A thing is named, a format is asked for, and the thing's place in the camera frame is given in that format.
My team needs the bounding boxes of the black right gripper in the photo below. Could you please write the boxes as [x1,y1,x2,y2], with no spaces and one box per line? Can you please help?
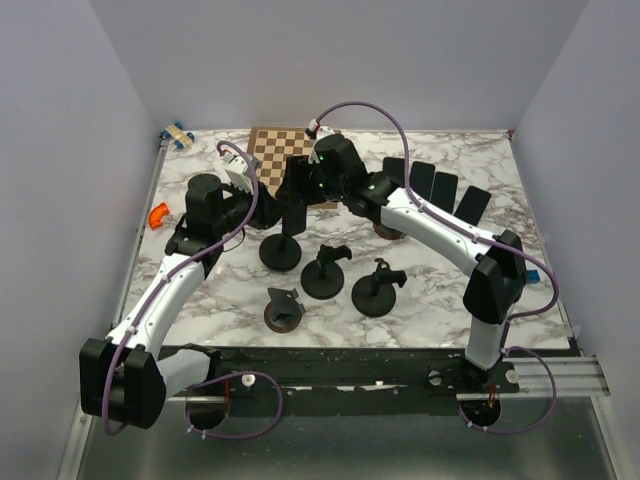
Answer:
[274,156,346,208]

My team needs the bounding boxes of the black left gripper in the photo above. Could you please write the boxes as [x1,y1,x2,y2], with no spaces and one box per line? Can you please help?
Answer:
[214,176,292,236]

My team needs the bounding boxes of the black phone with purple edge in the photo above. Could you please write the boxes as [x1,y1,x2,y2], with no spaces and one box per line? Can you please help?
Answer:
[382,157,405,186]

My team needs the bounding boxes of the blue-edged black phone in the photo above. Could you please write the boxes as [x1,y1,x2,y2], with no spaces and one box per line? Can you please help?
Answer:
[409,161,436,201]

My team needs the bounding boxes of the teal-edged phone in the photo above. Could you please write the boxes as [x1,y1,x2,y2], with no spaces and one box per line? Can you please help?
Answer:
[454,186,491,226]

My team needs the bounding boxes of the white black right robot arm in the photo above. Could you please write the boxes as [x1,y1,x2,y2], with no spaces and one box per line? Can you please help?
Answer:
[277,133,526,392]

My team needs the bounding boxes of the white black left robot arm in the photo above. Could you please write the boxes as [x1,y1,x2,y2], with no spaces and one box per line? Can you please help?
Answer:
[79,174,278,429]

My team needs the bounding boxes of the black left round-base stand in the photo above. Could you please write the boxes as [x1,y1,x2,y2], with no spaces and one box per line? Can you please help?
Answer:
[259,233,302,272]

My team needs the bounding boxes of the black tall round-base phone stand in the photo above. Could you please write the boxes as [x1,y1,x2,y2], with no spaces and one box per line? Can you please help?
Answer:
[300,245,352,300]

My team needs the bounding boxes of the brown-base far phone stand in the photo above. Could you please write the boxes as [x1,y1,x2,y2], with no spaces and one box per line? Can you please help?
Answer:
[373,223,405,241]

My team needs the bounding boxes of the brown-base phone stand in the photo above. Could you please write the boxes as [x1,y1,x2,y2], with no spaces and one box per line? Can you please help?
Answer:
[264,287,306,334]
[373,223,405,241]

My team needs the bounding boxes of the brown-base near phone stand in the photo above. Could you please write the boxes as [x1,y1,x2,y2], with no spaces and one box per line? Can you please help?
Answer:
[264,287,306,334]

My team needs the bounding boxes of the black right round-base stand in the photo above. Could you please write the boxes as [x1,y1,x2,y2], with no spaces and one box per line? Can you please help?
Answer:
[351,258,407,318]

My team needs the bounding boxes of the wooden chessboard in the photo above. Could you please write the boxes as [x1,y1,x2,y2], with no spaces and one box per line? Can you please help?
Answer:
[248,127,312,196]

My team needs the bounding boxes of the blue wheeled wooden toy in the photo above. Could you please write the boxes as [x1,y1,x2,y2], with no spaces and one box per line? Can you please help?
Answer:
[161,122,195,150]

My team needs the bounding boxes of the orange plastic piece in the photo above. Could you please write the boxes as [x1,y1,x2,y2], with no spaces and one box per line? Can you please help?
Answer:
[148,202,170,230]

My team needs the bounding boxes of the blue toy brick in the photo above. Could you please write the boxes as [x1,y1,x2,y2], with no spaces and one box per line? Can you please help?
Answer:
[526,269,541,284]

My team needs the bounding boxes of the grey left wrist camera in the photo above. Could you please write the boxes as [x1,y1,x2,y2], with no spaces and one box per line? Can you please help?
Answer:
[222,150,254,194]

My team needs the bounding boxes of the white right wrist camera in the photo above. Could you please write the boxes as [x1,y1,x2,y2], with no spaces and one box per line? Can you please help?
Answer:
[305,119,336,149]

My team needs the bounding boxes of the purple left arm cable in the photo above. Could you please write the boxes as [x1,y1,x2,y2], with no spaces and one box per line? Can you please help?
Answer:
[102,141,285,441]

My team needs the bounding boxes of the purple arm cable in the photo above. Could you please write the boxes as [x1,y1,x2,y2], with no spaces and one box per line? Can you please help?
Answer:
[314,102,561,436]
[102,141,285,441]

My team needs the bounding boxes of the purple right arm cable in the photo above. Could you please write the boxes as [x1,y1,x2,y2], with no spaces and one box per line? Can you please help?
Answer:
[314,102,561,436]

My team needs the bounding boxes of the aluminium frame rail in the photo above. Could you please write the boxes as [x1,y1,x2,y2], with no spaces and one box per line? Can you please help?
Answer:
[514,355,612,399]

